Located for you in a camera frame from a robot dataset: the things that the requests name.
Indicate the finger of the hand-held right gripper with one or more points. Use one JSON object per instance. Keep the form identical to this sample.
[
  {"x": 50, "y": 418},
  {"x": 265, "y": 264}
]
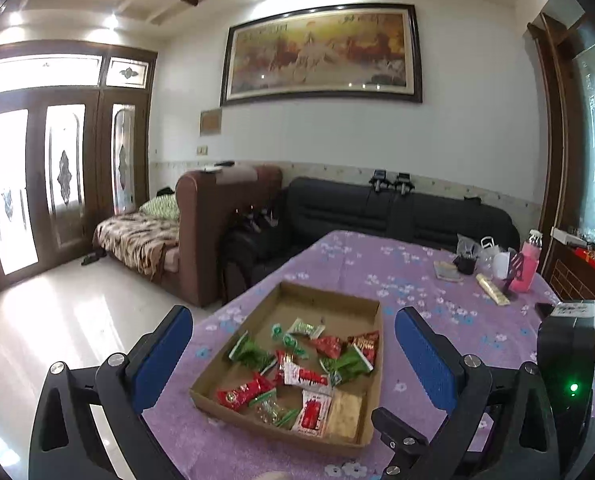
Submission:
[{"x": 402, "y": 442}]

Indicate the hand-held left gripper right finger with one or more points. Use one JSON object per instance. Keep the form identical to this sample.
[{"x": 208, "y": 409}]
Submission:
[{"x": 425, "y": 360}]

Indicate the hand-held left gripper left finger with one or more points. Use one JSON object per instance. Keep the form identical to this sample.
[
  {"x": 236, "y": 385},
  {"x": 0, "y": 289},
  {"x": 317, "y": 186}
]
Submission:
[{"x": 165, "y": 355}]

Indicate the dark red snack packet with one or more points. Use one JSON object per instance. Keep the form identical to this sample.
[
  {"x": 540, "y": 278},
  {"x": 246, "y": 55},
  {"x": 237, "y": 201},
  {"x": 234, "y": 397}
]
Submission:
[{"x": 365, "y": 345}]

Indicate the beige snack packet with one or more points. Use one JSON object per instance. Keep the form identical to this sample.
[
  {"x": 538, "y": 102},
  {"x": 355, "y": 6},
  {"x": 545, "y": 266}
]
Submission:
[{"x": 345, "y": 415}]

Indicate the green snack packet white label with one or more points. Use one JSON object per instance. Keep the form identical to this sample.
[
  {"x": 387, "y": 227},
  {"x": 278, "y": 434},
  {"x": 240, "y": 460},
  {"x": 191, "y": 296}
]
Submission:
[{"x": 350, "y": 364}]

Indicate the large green snack packet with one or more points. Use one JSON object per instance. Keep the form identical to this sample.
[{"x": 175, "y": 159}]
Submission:
[{"x": 250, "y": 352}]

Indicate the long red snack packet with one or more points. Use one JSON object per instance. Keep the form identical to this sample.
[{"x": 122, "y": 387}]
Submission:
[{"x": 242, "y": 392}]

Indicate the small red snack packet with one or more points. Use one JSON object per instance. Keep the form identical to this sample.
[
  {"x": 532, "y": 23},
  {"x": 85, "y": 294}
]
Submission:
[{"x": 330, "y": 346}]

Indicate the shallow cardboard tray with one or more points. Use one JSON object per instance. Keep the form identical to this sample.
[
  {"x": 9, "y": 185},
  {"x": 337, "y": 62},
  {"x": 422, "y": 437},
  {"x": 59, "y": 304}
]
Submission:
[{"x": 327, "y": 305}]

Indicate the tiny green candy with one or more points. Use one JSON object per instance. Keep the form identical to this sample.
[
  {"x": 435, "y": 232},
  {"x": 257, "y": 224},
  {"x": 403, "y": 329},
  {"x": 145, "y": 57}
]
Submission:
[{"x": 276, "y": 331}]

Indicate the narrow red snack stick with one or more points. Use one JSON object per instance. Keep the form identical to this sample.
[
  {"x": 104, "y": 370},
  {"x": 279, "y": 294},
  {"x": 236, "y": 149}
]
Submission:
[{"x": 281, "y": 362}]

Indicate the red white striped snack packet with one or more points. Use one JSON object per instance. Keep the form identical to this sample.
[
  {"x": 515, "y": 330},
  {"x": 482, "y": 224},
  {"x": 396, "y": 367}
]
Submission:
[{"x": 305, "y": 376}]

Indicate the clear green-trim snack packet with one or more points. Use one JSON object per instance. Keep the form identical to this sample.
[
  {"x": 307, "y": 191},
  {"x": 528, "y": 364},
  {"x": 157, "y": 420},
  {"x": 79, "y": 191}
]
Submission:
[{"x": 273, "y": 411}]

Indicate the pale green candy packet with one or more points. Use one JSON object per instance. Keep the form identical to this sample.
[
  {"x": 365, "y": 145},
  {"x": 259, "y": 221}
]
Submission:
[{"x": 305, "y": 329}]

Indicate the green twisted candy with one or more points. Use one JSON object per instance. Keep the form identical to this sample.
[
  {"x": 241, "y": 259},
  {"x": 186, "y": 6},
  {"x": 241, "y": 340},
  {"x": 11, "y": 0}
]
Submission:
[{"x": 295, "y": 346}]

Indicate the black phone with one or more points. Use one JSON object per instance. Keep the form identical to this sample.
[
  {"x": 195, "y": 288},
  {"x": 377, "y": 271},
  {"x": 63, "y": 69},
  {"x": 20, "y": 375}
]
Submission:
[{"x": 545, "y": 309}]

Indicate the purple floral tablecloth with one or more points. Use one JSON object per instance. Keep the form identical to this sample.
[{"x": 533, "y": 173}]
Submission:
[{"x": 402, "y": 280}]

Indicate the small notepad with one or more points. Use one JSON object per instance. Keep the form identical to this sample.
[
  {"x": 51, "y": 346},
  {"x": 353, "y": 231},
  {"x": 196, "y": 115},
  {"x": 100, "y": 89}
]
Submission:
[{"x": 447, "y": 271}]

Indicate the pink bottle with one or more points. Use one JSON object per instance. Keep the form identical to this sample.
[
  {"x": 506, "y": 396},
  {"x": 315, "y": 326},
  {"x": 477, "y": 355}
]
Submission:
[{"x": 527, "y": 265}]

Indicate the black stand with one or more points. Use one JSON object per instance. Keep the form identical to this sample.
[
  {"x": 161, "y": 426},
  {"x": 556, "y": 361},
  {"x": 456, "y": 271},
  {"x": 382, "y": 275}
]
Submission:
[{"x": 515, "y": 270}]

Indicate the yellow box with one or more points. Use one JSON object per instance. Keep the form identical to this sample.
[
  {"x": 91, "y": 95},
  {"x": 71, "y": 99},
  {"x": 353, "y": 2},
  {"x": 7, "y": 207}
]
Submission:
[{"x": 492, "y": 289}]

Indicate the black cup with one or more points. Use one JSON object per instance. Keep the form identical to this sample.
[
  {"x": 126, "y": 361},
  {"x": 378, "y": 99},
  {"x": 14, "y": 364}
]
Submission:
[{"x": 465, "y": 265}]

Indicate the white jug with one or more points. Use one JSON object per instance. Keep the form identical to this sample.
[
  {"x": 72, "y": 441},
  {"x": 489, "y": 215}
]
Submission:
[{"x": 500, "y": 265}]

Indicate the white box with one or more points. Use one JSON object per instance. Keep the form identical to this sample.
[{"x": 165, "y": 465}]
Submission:
[{"x": 565, "y": 236}]

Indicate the brown patterned blanket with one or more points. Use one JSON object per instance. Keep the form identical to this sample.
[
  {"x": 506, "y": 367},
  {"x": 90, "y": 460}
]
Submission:
[{"x": 132, "y": 240}]

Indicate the dark slippers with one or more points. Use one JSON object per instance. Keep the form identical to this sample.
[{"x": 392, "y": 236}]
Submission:
[{"x": 90, "y": 260}]

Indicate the clear plastic bag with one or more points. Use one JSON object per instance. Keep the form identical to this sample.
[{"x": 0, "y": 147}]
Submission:
[{"x": 467, "y": 246}]

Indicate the white plastic bag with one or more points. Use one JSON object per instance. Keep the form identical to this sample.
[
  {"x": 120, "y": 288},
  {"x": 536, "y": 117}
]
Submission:
[{"x": 487, "y": 255}]

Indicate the black backpack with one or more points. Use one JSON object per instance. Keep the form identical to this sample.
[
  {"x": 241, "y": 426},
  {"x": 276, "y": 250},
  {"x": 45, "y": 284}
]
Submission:
[{"x": 252, "y": 250}]

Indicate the brown sofa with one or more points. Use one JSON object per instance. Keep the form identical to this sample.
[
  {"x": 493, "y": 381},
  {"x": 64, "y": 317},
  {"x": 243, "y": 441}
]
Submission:
[{"x": 202, "y": 220}]

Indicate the green pillow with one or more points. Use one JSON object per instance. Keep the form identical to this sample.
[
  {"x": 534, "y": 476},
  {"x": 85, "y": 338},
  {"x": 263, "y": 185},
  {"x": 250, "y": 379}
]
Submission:
[{"x": 160, "y": 206}]

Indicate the dark cloth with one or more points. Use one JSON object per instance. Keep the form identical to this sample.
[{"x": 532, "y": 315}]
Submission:
[{"x": 165, "y": 192}]

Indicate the black leather sofa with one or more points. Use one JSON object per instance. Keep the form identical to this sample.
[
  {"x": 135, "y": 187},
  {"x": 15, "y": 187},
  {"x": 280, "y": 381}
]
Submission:
[{"x": 352, "y": 210}]

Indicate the black device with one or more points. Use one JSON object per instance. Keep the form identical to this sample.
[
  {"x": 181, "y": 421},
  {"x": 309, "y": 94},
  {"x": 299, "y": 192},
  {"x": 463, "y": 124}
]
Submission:
[
  {"x": 380, "y": 181},
  {"x": 405, "y": 183}
]

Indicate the small white object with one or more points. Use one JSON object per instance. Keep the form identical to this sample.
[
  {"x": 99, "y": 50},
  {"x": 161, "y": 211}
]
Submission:
[{"x": 211, "y": 168}]

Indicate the wooden glass door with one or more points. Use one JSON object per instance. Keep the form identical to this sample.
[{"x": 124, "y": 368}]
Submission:
[{"x": 95, "y": 160}]

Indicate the framed landscape painting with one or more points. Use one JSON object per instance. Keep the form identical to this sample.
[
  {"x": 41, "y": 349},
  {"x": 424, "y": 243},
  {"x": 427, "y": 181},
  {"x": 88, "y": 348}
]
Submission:
[{"x": 317, "y": 55}]

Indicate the beige wall plaque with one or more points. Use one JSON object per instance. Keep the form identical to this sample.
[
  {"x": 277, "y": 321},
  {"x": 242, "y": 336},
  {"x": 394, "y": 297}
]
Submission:
[{"x": 210, "y": 121}]

